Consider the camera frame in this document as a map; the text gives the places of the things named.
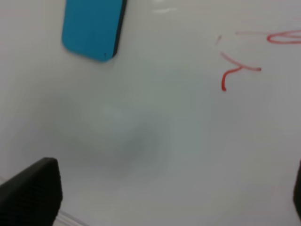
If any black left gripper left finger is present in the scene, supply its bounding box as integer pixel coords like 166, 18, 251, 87
0, 158, 63, 226

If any white aluminium-framed whiteboard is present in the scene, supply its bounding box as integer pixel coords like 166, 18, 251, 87
0, 0, 301, 226

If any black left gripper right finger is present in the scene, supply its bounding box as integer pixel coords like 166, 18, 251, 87
293, 164, 301, 219

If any blue whiteboard eraser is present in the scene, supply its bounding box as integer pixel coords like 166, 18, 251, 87
62, 0, 127, 62

